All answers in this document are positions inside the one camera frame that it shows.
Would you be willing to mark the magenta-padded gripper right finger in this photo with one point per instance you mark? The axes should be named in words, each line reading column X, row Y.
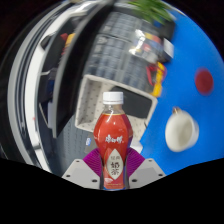
column 146, row 173

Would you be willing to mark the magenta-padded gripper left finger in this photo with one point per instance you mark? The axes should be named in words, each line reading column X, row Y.
column 81, row 173

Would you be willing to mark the red-labelled tea drink bottle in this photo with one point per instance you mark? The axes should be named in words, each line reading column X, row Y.
column 113, row 136

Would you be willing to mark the white ceramic cup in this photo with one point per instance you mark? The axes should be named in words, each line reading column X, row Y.
column 181, row 131

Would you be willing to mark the white perforated crate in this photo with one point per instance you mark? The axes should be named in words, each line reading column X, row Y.
column 88, row 103

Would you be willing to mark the black overhead shelf unit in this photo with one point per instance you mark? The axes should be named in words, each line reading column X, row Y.
column 63, row 83

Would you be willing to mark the yellow multimeter with red leads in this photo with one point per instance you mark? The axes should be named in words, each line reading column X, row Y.
column 157, row 78

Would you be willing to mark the flat round red coaster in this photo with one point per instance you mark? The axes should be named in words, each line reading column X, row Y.
column 204, row 81

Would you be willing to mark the wide grey drawer cabinet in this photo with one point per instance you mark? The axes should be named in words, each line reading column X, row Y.
column 106, row 56

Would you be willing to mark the clear organiser with colourful parts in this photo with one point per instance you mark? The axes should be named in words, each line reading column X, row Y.
column 146, row 45

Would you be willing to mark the green potted plant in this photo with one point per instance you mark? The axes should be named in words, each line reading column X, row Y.
column 153, row 10

